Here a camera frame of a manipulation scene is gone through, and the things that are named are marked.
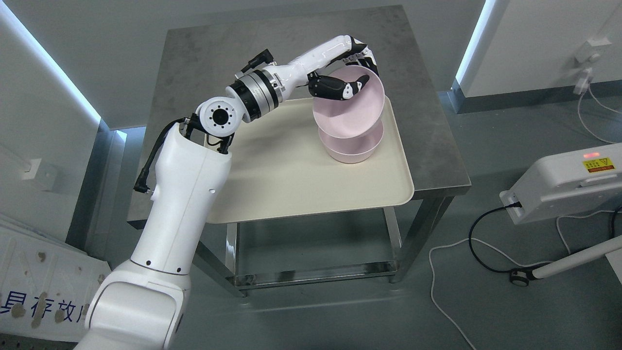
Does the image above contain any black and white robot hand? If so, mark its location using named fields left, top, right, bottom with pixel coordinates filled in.
left=277, top=35, right=379, bottom=101

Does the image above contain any pink bowl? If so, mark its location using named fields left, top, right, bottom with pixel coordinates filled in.
left=312, top=65, right=385, bottom=138
left=318, top=121, right=384, bottom=164

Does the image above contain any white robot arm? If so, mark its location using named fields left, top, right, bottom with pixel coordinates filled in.
left=76, top=49, right=329, bottom=350

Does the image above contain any cream plastic tray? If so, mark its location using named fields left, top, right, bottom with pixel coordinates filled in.
left=207, top=98, right=414, bottom=224

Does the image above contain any white machine housing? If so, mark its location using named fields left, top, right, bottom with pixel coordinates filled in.
left=499, top=142, right=622, bottom=225

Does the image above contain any white stand leg with caster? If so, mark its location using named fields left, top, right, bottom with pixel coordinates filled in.
left=509, top=236, right=622, bottom=286

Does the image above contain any steel table frame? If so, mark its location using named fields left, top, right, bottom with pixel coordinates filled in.
left=127, top=197, right=455, bottom=298

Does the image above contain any white floor cable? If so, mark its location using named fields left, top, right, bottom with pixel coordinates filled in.
left=429, top=210, right=622, bottom=350

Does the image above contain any black power cable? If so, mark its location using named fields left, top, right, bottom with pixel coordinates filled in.
left=468, top=205, right=553, bottom=274

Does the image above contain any white wall plug adapter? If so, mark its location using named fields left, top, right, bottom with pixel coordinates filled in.
left=573, top=37, right=612, bottom=95

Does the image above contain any white wall socket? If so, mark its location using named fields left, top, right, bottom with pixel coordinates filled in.
left=22, top=158, right=58, bottom=192

